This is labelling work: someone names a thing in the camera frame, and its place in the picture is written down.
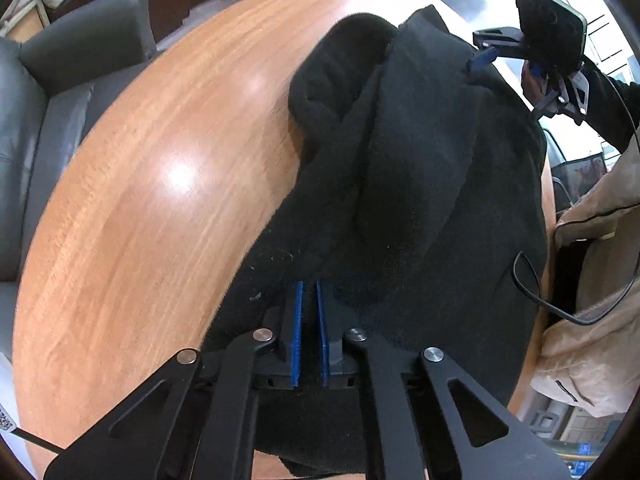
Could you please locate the black fleece jacket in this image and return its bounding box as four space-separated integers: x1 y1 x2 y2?
200 4 548 478

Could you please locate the light wooden box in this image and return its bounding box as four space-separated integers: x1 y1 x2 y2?
7 5 51 43

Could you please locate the person's right hand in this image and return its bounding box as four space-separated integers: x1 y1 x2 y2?
521 60 546 108

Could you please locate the grey leather armchair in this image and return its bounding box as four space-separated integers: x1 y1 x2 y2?
0 0 158 361

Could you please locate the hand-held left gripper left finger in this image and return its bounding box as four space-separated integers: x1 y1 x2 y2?
44 280 305 480

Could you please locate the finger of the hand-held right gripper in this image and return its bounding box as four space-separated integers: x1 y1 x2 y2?
530 62 591 126
468 27 526 72

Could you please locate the person's right forearm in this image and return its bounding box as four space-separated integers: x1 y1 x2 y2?
580 62 640 156

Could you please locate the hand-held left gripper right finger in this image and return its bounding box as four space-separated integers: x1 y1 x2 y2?
315 280 571 480

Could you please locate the person's beige jacket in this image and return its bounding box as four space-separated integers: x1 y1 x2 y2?
530 150 640 418

